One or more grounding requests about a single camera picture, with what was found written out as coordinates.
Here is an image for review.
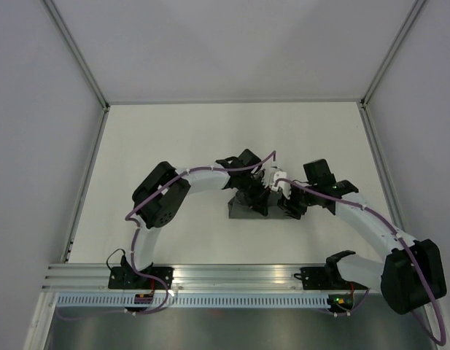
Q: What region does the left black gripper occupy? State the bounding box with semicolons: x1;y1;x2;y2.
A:
237;174;273;217

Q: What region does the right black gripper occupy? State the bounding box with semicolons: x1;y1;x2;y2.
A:
277;180;319;220

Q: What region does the grey cloth napkin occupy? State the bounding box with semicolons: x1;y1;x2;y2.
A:
228;192;292;219

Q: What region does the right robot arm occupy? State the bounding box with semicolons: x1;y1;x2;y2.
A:
271;159;447;315

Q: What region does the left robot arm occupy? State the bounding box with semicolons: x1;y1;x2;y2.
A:
122;149;276;289

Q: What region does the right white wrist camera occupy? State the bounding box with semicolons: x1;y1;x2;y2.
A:
271;178;291;199

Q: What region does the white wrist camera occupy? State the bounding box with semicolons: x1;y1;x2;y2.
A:
271;178;291;199
264;166;287;192

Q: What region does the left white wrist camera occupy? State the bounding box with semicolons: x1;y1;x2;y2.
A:
264;166;287;192

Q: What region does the aluminium front rail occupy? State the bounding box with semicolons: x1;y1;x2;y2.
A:
42;263;323;293

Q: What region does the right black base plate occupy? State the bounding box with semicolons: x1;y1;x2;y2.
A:
292;266;367;292

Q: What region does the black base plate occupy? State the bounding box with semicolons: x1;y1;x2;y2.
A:
108;265;174;290
292;266;367;292

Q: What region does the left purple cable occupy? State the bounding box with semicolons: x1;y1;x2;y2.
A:
125;149;278;278

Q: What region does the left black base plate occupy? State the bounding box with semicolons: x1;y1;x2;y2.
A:
108;265;174;290

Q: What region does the aluminium cage frame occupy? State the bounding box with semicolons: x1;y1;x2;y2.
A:
48;1;426;264

